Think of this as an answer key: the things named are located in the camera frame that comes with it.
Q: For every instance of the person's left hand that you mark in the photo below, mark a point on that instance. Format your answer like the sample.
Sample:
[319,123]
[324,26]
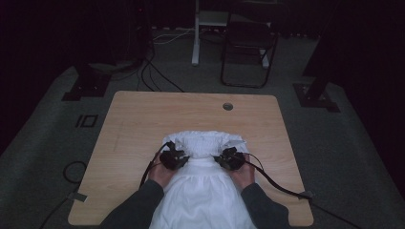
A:
[160,175]

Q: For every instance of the white desk frame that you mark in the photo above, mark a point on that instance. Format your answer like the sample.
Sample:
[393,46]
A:
[196,38]

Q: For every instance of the white skirt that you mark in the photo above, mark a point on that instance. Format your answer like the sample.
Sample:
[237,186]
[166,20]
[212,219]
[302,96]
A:
[200,191]

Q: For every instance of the grey tape piece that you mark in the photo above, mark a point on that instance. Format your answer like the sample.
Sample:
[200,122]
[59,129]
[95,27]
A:
[77,197]
[305,194]

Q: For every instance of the black folding chair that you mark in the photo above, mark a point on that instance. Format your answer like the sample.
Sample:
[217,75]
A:
[250,38]

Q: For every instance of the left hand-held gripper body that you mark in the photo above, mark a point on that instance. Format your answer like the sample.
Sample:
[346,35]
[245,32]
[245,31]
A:
[172,159]

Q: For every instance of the black metal stand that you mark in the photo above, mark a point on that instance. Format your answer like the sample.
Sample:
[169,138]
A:
[315,95]
[89,84]

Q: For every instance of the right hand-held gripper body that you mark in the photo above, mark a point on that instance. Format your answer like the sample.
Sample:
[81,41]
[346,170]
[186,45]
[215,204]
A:
[232,159]

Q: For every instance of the person's right hand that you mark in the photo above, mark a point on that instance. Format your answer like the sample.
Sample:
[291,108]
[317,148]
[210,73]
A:
[243,176]

